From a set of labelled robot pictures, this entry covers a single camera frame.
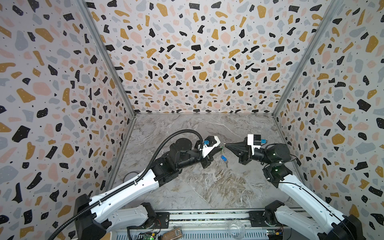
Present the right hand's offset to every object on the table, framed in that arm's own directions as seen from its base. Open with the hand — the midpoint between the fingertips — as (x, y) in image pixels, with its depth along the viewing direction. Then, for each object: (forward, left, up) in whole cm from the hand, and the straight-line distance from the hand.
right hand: (227, 145), depth 59 cm
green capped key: (+1, +2, -2) cm, 3 cm away
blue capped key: (+13, -4, -38) cm, 40 cm away
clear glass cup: (-24, -7, -36) cm, 44 cm away
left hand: (+1, +2, -2) cm, 3 cm away
